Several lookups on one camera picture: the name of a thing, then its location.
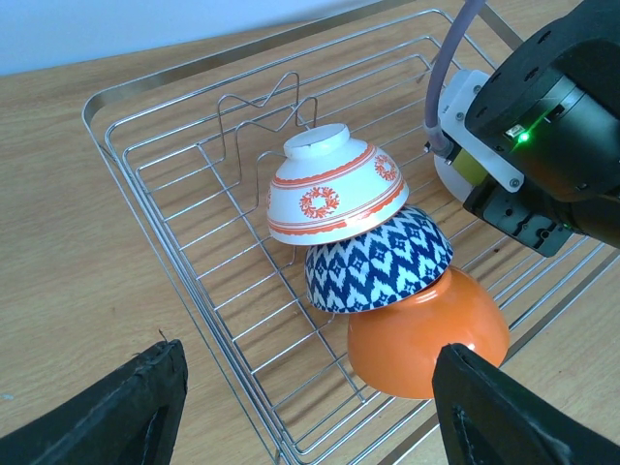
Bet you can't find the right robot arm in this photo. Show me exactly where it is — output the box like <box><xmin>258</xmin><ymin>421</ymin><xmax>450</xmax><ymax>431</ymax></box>
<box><xmin>464</xmin><ymin>0</ymin><xmax>619</xmax><ymax>257</ymax></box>

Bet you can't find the red patterned bowl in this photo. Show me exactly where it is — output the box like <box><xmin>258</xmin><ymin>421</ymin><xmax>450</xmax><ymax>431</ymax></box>
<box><xmin>266</xmin><ymin>123</ymin><xmax>410</xmax><ymax>246</ymax></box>

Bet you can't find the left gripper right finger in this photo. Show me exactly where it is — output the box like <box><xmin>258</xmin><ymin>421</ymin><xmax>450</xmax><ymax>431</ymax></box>
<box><xmin>432</xmin><ymin>344</ymin><xmax>619</xmax><ymax>464</ymax></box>

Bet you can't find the white bowl orange outside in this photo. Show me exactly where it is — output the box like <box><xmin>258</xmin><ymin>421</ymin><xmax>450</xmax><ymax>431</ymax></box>
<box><xmin>348</xmin><ymin>266</ymin><xmax>510</xmax><ymax>399</ymax></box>

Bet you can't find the wire dish rack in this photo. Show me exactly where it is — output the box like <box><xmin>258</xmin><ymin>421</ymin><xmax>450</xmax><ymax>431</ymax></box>
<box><xmin>83</xmin><ymin>1</ymin><xmax>619</xmax><ymax>464</ymax></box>

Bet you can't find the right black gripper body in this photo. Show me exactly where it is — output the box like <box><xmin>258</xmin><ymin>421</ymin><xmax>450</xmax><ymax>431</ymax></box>
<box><xmin>463</xmin><ymin>176</ymin><xmax>573</xmax><ymax>257</ymax></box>

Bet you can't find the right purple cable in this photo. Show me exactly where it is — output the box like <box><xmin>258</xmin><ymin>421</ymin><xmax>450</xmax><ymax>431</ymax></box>
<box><xmin>422</xmin><ymin>0</ymin><xmax>487</xmax><ymax>159</ymax></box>

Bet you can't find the blue patterned bowl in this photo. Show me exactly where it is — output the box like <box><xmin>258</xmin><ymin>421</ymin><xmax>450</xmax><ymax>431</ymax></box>
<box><xmin>304</xmin><ymin>204</ymin><xmax>453</xmax><ymax>314</ymax></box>

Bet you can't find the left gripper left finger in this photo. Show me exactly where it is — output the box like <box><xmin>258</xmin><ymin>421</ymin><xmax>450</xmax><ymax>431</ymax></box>
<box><xmin>1</xmin><ymin>339</ymin><xmax>188</xmax><ymax>464</ymax></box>

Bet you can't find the yellow bowl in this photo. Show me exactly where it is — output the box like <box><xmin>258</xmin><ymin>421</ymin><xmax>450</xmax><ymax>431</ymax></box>
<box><xmin>434</xmin><ymin>150</ymin><xmax>487</xmax><ymax>203</ymax></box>

